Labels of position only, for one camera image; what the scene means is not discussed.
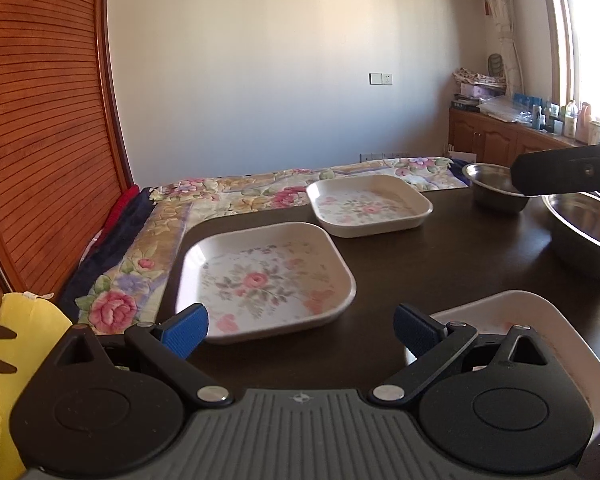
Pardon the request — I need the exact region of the large floral tray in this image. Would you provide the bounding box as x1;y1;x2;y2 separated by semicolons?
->
403;288;600;443

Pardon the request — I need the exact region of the large steel bowl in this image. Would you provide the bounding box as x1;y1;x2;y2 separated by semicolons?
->
542;192;600;281

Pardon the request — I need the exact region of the small steel bowl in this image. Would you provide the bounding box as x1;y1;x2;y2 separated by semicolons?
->
463;162;529;214

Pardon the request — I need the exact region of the clutter of bottles on counter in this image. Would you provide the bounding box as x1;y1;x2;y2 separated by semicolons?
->
513;93;600;145

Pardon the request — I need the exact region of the floral bedspread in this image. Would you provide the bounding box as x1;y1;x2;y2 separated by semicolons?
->
76;157;468;334

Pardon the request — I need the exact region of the floral tray left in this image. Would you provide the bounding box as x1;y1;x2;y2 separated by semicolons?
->
171;222;356;344

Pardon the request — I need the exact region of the wooden cabinet row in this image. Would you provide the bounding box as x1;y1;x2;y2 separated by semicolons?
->
448;108;584;166

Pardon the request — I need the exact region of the dark blue blanket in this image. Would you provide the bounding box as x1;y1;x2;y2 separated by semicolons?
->
58;188;155;322

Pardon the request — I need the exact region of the yellow plush toy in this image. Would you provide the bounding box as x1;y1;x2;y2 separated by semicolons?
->
0;292;71;479

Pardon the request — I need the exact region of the stack of boxes on cabinet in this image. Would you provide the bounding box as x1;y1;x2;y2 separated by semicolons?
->
452;53;507;107

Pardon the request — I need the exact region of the red cloth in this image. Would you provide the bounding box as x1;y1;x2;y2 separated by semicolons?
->
84;184;140;257

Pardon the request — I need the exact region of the small floral tray far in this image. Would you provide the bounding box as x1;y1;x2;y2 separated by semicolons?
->
306;174;434;238

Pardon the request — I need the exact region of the patterned curtain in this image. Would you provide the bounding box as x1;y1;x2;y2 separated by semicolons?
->
486;0;524;96

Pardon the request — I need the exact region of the wooden louvered wardrobe door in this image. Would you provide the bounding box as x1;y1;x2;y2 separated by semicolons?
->
0;0;132;299

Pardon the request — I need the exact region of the white wall switch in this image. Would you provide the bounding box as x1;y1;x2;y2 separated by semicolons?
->
368;73;393;86

